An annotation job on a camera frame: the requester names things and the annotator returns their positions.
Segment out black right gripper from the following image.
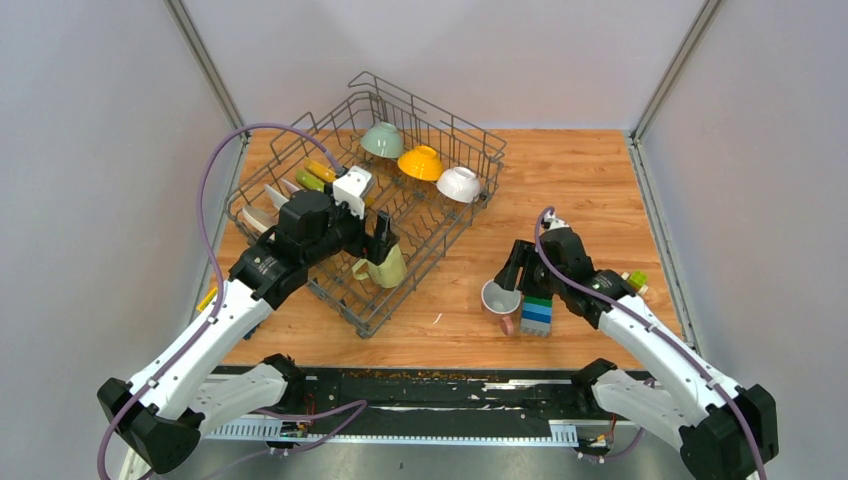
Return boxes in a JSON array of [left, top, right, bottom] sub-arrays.
[[494, 240, 565, 300]]

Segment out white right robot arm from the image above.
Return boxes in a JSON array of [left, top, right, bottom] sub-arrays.
[[494, 220, 779, 479]]

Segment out pink mug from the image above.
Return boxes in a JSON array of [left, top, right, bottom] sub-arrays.
[[480, 280, 522, 336]]

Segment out yellow bowl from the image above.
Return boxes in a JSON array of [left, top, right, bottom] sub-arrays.
[[397, 145, 444, 182]]

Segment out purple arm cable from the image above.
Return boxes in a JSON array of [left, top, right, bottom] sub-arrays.
[[533, 206, 768, 480], [96, 122, 369, 480]]

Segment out white bowl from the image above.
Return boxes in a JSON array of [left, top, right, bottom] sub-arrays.
[[436, 166, 482, 203]]

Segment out yellow mug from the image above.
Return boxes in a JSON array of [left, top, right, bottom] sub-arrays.
[[352, 244, 407, 288]]

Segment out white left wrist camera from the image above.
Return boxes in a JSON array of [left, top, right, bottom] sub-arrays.
[[332, 166, 374, 220]]

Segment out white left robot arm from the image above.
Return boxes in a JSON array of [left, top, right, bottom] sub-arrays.
[[97, 190, 398, 474]]

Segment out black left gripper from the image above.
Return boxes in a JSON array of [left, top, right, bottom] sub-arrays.
[[303, 183, 401, 267]]

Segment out green scalloped plate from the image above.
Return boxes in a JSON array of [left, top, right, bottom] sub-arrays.
[[295, 169, 326, 192]]

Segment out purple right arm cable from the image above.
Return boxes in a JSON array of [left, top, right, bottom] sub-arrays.
[[533, 206, 768, 480]]

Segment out green blue grey block stack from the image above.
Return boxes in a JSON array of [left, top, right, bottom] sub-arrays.
[[519, 295, 553, 337]]

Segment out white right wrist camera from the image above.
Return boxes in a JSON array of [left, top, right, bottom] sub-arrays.
[[541, 212, 570, 231]]

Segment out red and teal floral plate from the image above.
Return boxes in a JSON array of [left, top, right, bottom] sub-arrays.
[[263, 184, 289, 211]]

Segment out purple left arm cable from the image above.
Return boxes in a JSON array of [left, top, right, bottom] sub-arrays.
[[96, 122, 369, 480]]

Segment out grey wire dish rack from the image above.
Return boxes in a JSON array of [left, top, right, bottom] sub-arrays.
[[225, 71, 508, 340]]

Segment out yellow red blue toy block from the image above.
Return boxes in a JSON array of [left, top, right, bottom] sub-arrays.
[[195, 287, 218, 313]]

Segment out teal and yellow bowls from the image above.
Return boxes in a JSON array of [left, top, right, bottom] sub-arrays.
[[360, 121, 405, 159]]

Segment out small red yellow green toy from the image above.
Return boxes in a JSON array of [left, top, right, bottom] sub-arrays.
[[621, 270, 649, 296]]

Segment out yellow polka dot plate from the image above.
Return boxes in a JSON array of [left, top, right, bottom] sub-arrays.
[[304, 158, 336, 183]]

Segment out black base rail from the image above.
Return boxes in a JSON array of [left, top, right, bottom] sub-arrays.
[[142, 362, 743, 458]]

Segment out cream and pink plate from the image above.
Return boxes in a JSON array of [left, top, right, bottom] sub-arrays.
[[241, 205, 277, 234]]

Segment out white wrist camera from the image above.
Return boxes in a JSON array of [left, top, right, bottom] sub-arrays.
[[541, 212, 570, 231], [332, 166, 374, 220]]

